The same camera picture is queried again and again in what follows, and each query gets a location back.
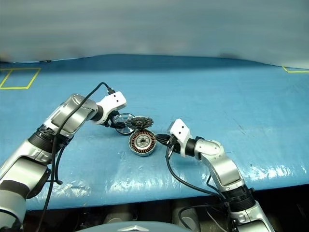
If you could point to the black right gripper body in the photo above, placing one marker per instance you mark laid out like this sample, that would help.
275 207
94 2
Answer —
173 145

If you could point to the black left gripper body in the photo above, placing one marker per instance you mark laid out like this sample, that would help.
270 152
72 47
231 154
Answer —
111 120

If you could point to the round silver motor lid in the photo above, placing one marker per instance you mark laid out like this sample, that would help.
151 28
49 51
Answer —
123 131

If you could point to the black spoked rotor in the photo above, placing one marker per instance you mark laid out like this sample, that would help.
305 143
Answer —
140 122

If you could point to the silver motor housing copper windings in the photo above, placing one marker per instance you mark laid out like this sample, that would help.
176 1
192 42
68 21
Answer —
142 145

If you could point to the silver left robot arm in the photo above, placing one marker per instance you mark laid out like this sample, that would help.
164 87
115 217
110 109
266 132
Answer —
70 113

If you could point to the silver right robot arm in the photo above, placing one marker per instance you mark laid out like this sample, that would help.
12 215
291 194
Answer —
224 166

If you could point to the blue plastic table cover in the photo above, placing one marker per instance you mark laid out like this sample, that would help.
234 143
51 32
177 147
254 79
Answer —
193 96

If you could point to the grey robot torso with emblem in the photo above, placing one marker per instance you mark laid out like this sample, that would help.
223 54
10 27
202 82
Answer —
130 228

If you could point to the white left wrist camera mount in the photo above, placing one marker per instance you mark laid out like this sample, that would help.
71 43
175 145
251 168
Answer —
113 100

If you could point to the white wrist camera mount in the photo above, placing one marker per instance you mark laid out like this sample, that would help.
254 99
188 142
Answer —
179 130
113 100

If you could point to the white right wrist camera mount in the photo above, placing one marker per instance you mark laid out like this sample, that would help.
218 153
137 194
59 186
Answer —
179 130

